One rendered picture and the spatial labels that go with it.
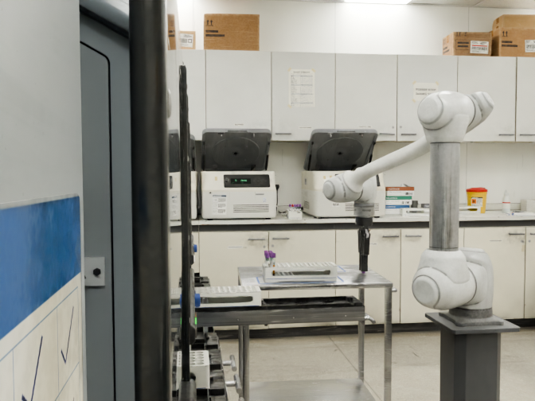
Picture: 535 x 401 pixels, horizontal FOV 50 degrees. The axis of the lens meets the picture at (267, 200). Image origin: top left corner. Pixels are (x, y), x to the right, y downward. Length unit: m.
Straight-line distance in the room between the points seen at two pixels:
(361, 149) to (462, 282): 2.79
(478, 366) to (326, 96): 2.88
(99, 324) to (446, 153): 1.51
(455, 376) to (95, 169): 1.79
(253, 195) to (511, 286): 2.18
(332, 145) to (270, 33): 1.11
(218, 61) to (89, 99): 3.85
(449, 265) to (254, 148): 2.77
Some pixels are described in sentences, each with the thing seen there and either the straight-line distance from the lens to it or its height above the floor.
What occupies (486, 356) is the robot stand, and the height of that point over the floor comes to 0.59.
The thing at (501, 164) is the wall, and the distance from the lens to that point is 5.58.
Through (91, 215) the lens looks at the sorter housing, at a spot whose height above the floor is 1.21.
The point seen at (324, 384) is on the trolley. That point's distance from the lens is 2.80.
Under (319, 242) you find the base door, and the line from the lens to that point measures 4.36.
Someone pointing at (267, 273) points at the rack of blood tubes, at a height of 0.86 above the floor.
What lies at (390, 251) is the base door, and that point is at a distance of 4.52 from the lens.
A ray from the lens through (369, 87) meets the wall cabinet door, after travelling 4.78.
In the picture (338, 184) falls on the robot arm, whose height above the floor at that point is 1.21.
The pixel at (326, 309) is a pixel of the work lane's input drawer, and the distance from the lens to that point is 1.97.
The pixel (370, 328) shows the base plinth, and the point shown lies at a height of 0.03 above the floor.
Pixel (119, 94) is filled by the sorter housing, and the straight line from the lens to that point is 0.76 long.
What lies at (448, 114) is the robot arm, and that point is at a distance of 2.02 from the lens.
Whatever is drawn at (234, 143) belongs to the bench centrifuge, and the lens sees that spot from 4.52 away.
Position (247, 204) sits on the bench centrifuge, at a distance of 4.26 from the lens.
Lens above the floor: 1.27
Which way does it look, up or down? 3 degrees down
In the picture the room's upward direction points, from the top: straight up
